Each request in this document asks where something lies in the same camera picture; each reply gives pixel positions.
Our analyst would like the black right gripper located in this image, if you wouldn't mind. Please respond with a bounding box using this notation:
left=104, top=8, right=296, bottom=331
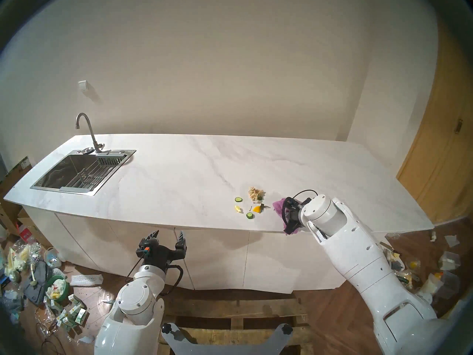
left=282, top=197, right=313, bottom=233

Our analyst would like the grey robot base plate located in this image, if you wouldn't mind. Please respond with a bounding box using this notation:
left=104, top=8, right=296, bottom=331
left=161, top=323, right=293, bottom=355

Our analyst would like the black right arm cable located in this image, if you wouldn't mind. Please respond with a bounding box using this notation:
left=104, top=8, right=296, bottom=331
left=292, top=190, right=319, bottom=203

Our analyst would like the white kitchen cabinet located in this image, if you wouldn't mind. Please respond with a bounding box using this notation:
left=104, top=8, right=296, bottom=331
left=22, top=206, right=388, bottom=294

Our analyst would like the purple cleaning cloth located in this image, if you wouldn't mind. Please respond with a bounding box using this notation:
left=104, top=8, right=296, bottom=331
left=273, top=198, right=302, bottom=235

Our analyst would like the clear plastic container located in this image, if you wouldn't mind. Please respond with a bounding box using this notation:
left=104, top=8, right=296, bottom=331
left=439, top=251, right=460, bottom=271

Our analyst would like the wooden door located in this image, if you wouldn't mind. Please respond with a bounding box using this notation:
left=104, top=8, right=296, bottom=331
left=397, top=21, right=473, bottom=225

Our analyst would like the clear plastic cup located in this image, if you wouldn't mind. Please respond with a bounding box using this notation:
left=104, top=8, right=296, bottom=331
left=44, top=247, right=62, bottom=268

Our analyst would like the grey bag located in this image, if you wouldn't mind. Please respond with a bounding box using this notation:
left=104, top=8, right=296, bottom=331
left=23, top=261, right=53, bottom=306

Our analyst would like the stainless steel sink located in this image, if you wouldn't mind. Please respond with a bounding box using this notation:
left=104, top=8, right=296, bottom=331
left=30, top=149, right=136, bottom=196

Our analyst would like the steel sink drying rack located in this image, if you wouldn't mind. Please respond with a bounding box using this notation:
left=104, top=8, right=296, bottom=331
left=65, top=153, right=124, bottom=191

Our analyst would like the brown cardboard box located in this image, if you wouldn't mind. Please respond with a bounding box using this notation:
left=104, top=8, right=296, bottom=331
left=0, top=156, right=34, bottom=236

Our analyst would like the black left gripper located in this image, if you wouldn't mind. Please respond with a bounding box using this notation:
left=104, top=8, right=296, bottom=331
left=136, top=230, right=187, bottom=273

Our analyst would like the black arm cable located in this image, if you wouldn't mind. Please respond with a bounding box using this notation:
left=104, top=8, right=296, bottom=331
left=127, top=256, right=184, bottom=295
left=292, top=190, right=319, bottom=203

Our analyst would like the clear plastic box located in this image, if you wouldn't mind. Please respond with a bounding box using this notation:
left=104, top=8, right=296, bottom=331
left=440, top=271, right=460, bottom=299

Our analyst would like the white foam mesh sleeve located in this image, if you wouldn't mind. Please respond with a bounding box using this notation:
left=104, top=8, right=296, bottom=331
left=69, top=274, right=104, bottom=287

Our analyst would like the wooden pallet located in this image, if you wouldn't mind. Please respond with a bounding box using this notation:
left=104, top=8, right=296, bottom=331
left=159, top=290, right=314, bottom=355

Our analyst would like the green bowl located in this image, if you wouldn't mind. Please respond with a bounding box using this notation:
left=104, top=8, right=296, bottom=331
left=45, top=276, right=69, bottom=301

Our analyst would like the steel gooseneck faucet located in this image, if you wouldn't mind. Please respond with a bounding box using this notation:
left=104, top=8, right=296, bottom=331
left=75, top=113, right=111, bottom=154

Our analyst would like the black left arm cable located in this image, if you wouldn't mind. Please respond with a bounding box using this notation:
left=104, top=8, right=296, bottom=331
left=127, top=256, right=184, bottom=295

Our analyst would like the cardboard box with red print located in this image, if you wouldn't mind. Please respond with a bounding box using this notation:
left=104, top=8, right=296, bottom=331
left=17, top=217, right=52, bottom=247

